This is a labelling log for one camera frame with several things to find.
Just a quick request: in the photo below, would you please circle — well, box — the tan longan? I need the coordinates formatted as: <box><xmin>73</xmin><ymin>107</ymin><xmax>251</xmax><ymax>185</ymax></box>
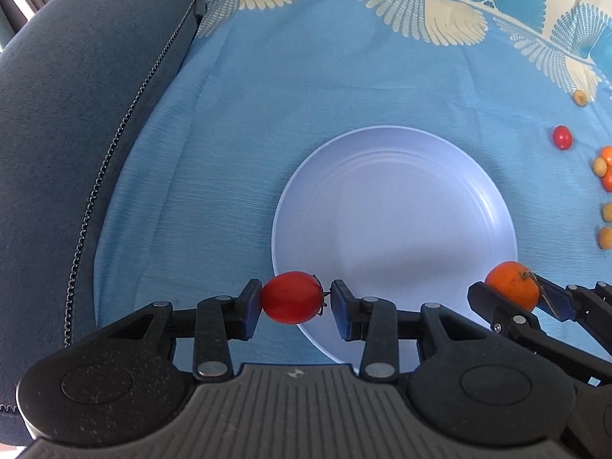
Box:
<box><xmin>602</xmin><ymin>202</ymin><xmax>612</xmax><ymax>223</ymax></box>
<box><xmin>573</xmin><ymin>90</ymin><xmax>588</xmax><ymax>107</ymax></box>
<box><xmin>597</xmin><ymin>226</ymin><xmax>612</xmax><ymax>250</ymax></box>
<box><xmin>591</xmin><ymin>156</ymin><xmax>608</xmax><ymax>178</ymax></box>

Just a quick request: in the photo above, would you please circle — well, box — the lavender round plate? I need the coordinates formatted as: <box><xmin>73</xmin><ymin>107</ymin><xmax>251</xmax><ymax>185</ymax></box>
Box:
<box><xmin>270</xmin><ymin>124</ymin><xmax>520</xmax><ymax>364</ymax></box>

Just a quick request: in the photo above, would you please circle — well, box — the orange mandarin with stem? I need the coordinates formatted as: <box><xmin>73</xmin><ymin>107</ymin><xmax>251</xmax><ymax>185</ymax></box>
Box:
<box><xmin>484</xmin><ymin>261</ymin><xmax>540</xmax><ymax>311</ymax></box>

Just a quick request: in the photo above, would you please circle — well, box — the blue patterned cloth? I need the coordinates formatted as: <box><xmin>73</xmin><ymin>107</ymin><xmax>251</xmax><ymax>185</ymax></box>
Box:
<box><xmin>92</xmin><ymin>0</ymin><xmax>612</xmax><ymax>388</ymax></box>

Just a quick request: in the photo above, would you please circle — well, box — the red cherry tomato with stem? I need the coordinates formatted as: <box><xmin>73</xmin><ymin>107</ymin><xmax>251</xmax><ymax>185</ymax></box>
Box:
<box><xmin>260</xmin><ymin>272</ymin><xmax>327</xmax><ymax>324</ymax></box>

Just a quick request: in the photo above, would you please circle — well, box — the small orange mandarin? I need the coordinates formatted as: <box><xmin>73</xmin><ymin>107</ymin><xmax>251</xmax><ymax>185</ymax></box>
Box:
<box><xmin>601</xmin><ymin>171</ymin><xmax>612</xmax><ymax>193</ymax></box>
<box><xmin>599</xmin><ymin>145</ymin><xmax>612</xmax><ymax>166</ymax></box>

